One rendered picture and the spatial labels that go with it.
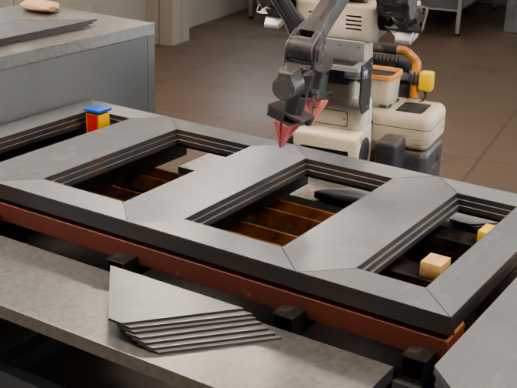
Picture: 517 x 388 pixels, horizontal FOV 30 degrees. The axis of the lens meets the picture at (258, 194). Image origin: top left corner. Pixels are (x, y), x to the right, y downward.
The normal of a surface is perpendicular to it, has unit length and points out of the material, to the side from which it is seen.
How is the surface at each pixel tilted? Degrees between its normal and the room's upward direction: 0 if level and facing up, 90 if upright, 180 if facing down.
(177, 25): 90
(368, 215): 0
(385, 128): 90
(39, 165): 0
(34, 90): 90
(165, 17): 90
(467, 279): 0
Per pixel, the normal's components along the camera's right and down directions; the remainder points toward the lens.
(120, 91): 0.84, 0.22
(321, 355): 0.04, -0.94
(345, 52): -0.41, 0.31
